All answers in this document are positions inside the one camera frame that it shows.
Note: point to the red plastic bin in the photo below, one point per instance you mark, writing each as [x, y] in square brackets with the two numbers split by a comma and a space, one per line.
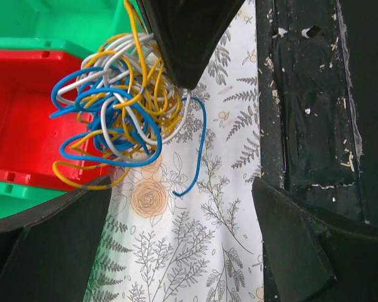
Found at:
[29, 139]

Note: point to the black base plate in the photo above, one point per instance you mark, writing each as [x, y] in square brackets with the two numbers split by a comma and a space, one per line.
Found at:
[319, 106]

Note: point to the floral table mat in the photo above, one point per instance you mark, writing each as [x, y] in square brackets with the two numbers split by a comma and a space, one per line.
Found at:
[184, 228]

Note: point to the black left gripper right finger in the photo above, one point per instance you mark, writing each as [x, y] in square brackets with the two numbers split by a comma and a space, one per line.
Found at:
[315, 254]

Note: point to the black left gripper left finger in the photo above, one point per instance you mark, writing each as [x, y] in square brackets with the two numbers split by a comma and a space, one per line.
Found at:
[47, 251]

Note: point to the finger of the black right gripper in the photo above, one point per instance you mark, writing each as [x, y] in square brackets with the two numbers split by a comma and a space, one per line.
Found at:
[187, 32]

